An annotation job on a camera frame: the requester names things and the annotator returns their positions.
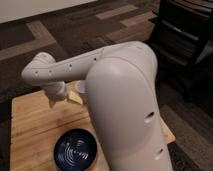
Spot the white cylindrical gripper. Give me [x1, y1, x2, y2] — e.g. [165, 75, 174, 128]
[42, 81, 83, 108]

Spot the dark blue ceramic bowl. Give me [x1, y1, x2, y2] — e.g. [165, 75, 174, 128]
[53, 128, 97, 171]

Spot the white paper cup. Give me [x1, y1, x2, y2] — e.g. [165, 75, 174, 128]
[75, 80, 86, 94]

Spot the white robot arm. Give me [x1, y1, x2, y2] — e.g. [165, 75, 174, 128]
[22, 41, 173, 171]

